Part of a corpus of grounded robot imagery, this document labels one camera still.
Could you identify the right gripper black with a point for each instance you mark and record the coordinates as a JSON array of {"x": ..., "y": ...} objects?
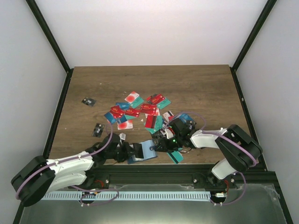
[{"x": 165, "y": 145}]

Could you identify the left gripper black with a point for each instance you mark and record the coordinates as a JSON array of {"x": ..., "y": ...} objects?
[{"x": 128, "y": 149}]

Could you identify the blue leather card holder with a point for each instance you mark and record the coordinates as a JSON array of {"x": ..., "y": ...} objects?
[{"x": 147, "y": 153}]

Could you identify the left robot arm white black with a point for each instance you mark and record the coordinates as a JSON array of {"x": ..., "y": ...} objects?
[{"x": 41, "y": 176}]

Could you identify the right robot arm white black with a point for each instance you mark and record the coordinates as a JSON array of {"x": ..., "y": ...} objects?
[{"x": 240, "y": 151}]

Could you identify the blue card right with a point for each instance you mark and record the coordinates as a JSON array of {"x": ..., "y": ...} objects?
[{"x": 185, "y": 118}]

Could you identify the blue card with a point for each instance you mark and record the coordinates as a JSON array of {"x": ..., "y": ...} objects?
[
  {"x": 185, "y": 118},
  {"x": 109, "y": 116}
]

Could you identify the teal card under red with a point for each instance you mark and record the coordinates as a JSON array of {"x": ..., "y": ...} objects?
[{"x": 158, "y": 123}]

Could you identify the teal card bottom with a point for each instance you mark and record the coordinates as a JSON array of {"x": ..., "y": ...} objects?
[{"x": 176, "y": 157}]

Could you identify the white card black stripe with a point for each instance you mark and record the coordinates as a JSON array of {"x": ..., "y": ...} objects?
[{"x": 168, "y": 115}]

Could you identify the white card red circle lower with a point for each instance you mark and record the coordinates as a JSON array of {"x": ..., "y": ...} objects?
[{"x": 125, "y": 125}]

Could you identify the white card red circle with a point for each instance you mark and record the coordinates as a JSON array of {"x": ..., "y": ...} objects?
[
  {"x": 125, "y": 125},
  {"x": 132, "y": 97}
]

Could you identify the red card back stripe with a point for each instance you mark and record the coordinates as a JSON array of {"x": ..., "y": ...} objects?
[{"x": 150, "y": 121}]

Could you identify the black VIP card left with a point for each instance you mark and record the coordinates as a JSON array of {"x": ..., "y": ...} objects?
[{"x": 98, "y": 130}]

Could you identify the teal card top right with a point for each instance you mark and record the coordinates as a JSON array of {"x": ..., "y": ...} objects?
[{"x": 164, "y": 103}]

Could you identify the blue card left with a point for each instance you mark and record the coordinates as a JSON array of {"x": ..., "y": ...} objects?
[{"x": 109, "y": 116}]

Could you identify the red card centre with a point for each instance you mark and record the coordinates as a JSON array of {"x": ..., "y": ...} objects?
[{"x": 148, "y": 109}]

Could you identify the red card left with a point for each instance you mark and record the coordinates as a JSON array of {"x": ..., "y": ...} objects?
[{"x": 117, "y": 112}]

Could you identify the red card top right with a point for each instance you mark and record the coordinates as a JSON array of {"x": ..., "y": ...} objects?
[{"x": 156, "y": 99}]

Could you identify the white card red circle top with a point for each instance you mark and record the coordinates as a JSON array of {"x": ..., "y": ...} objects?
[{"x": 132, "y": 97}]

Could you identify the black card far left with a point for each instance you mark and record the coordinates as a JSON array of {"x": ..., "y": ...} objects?
[{"x": 89, "y": 101}]

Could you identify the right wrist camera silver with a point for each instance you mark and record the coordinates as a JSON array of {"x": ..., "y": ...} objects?
[{"x": 168, "y": 133}]

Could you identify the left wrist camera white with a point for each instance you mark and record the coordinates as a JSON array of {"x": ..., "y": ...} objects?
[{"x": 122, "y": 136}]

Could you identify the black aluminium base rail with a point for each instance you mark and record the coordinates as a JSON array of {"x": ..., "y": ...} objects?
[{"x": 199, "y": 176}]

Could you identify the light blue slotted cable duct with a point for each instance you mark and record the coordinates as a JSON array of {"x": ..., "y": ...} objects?
[{"x": 131, "y": 196}]

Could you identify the right black frame post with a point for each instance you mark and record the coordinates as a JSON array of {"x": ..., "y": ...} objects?
[{"x": 269, "y": 5}]

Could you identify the black frame post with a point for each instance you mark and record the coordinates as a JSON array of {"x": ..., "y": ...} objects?
[
  {"x": 269, "y": 5},
  {"x": 48, "y": 33}
]

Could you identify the left black frame post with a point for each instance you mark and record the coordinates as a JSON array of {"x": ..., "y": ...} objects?
[{"x": 48, "y": 33}]

